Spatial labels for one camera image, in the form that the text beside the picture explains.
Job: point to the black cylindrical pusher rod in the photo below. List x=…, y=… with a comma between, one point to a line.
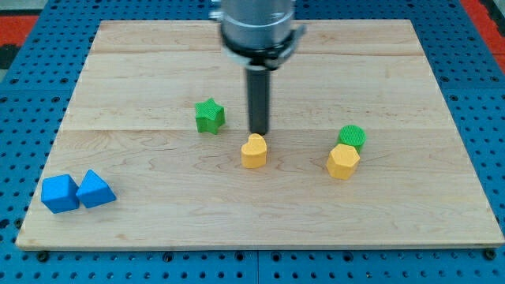
x=258, y=99

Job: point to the black clamp ring mount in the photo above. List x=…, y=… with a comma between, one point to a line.
x=264, y=58

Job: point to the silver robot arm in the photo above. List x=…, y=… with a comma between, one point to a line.
x=259, y=35

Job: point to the green circle block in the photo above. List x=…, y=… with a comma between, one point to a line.
x=352, y=135

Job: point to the green star block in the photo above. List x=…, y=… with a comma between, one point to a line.
x=209, y=116

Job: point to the yellow heart block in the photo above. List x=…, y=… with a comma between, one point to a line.
x=254, y=152

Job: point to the yellow hexagon block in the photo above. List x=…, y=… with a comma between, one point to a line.
x=342, y=161

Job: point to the wooden board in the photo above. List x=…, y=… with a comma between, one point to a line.
x=131, y=119

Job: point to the blue triangle block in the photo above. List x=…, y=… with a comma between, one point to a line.
x=94, y=191

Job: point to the blue cube block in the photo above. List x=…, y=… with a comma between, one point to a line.
x=59, y=193

